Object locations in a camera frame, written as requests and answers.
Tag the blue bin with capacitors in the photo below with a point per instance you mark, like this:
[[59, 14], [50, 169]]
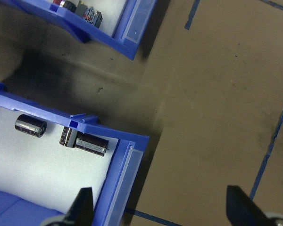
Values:
[[132, 139]]

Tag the blue bin with buttons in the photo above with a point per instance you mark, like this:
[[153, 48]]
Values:
[[103, 38]]

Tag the assorted small parts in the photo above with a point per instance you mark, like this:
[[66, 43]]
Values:
[[110, 14]]

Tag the grey switch block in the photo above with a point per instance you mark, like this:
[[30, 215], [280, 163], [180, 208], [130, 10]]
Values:
[[81, 8]]

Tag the red push button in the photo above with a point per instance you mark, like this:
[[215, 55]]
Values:
[[59, 2]]

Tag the black switch block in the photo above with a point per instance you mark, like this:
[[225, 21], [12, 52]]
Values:
[[69, 5]]

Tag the black cylindrical capacitor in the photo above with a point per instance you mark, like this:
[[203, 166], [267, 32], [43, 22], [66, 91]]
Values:
[[30, 126], [68, 136], [92, 145]]

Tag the black cylindrical part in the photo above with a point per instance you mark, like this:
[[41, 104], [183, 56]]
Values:
[[37, 164]]

